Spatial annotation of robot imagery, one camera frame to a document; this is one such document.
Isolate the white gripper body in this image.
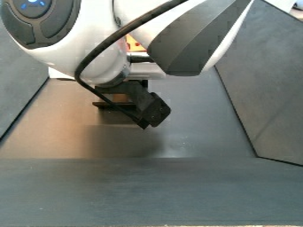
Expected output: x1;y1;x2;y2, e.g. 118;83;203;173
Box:
129;52;166;80

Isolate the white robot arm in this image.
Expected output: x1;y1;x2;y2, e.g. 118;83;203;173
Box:
0;0;256;86

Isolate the dark grey curved fixture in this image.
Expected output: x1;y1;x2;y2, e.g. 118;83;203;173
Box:
95;80;149;109

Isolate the red foam shape-sorter block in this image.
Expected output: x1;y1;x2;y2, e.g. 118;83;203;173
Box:
126;35;146;52

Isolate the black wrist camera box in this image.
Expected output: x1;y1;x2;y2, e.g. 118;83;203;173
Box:
95;81;171;129

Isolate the black camera cable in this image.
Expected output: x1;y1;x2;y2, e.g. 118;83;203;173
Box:
74;0;190;130

